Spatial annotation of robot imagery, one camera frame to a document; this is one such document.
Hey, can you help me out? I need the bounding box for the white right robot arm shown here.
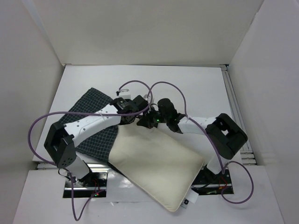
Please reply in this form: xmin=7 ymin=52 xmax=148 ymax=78
xmin=137 ymin=98 xmax=248 ymax=183

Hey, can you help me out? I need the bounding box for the aluminium frame rail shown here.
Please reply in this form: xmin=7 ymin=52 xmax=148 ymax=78
xmin=36 ymin=65 xmax=244 ymax=159

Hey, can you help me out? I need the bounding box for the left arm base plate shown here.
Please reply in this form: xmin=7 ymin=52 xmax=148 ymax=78
xmin=62 ymin=171 xmax=108 ymax=198

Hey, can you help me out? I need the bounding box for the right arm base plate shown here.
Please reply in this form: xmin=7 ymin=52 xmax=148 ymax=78
xmin=191 ymin=166 xmax=234 ymax=196

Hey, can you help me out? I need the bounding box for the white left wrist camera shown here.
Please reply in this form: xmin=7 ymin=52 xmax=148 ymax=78
xmin=116 ymin=89 xmax=131 ymax=99

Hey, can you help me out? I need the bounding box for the cream white pillow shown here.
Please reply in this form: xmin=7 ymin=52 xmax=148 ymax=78
xmin=108 ymin=124 xmax=204 ymax=212

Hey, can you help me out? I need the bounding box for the dark plaid pillowcase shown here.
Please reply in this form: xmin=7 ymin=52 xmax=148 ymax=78
xmin=57 ymin=87 xmax=124 ymax=175

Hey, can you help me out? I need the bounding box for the white pillow tag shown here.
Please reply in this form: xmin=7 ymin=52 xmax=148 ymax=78
xmin=180 ymin=189 xmax=199 ymax=208

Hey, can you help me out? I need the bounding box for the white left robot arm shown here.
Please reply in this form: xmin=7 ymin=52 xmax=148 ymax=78
xmin=44 ymin=95 xmax=149 ymax=186

